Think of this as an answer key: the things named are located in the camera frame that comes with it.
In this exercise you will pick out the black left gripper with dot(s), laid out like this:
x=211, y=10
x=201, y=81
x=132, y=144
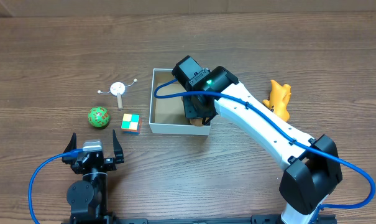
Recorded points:
x=92, y=162

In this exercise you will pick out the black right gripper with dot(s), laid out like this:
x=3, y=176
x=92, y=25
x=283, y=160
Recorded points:
x=199, y=109

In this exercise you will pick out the brown plush hamster toy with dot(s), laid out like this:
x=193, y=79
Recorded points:
x=196, y=122

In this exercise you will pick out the green number ball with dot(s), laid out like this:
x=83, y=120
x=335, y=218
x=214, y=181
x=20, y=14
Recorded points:
x=98, y=117

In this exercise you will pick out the white cardboard box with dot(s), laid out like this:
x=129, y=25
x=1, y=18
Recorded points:
x=167, y=116

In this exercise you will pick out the colourful puzzle cube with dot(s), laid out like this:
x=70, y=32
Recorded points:
x=131, y=123

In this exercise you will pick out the white wooden rattle drum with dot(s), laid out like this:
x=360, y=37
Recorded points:
x=117, y=89

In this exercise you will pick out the orange rubber animal toy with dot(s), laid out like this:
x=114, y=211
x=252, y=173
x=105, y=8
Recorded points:
x=279, y=98

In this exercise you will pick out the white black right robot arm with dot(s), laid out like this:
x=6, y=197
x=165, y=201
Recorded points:
x=310, y=170

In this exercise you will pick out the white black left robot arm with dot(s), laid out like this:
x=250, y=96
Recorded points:
x=88, y=197

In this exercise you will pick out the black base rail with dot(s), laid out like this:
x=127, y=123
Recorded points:
x=254, y=219

